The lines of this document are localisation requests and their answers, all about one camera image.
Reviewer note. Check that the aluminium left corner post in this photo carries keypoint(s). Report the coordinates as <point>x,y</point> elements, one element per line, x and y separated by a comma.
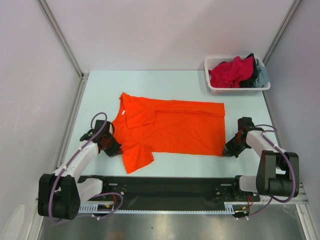
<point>53,23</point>

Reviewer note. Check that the magenta t-shirt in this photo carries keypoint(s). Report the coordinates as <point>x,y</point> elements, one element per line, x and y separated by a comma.
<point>237,73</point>

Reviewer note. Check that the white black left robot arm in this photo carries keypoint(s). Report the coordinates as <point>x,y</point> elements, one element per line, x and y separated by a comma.
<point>61,193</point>

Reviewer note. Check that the white perforated laundry basket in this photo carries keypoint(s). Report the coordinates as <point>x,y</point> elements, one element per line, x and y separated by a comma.
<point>212,61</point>

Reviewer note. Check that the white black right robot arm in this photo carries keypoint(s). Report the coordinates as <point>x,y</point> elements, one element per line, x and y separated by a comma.
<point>278,171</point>

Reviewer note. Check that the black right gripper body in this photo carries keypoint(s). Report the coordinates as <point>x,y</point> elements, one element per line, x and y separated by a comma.
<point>232,145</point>

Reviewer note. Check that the aluminium left side rail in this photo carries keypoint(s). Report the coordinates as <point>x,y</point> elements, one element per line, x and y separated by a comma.
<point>71,120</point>

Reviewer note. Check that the grey blue t-shirt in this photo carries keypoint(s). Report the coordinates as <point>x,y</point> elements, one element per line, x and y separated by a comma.
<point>262,75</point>

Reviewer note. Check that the aluminium right corner post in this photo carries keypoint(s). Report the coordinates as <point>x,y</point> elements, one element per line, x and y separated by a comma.
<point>282,29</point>

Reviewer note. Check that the orange t-shirt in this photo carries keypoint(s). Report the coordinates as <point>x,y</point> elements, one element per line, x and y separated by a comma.
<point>145,126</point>

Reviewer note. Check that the black front mounting rail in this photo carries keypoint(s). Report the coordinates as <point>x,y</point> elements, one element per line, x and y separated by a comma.
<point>176,194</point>

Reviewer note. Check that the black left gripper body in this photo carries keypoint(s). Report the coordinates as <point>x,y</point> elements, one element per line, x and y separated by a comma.
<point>109,138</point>

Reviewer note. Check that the aluminium corner post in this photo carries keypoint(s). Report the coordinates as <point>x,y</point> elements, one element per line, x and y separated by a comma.
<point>282,29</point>
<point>53,23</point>

